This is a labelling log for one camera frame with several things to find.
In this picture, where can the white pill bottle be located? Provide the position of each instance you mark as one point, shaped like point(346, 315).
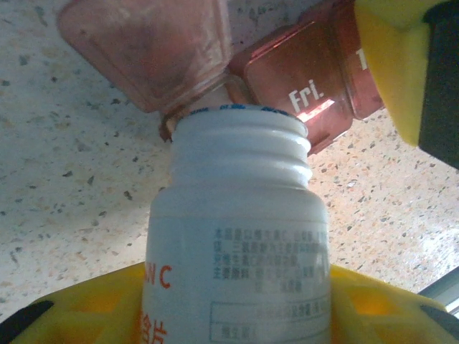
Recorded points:
point(233, 215)

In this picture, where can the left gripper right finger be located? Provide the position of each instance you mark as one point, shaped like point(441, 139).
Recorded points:
point(387, 311)

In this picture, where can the wide aluminium base rail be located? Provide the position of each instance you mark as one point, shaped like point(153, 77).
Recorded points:
point(446, 292)

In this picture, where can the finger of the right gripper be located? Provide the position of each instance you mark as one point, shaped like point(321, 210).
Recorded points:
point(412, 53)

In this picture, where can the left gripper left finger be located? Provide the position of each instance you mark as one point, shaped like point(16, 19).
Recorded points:
point(71, 311)

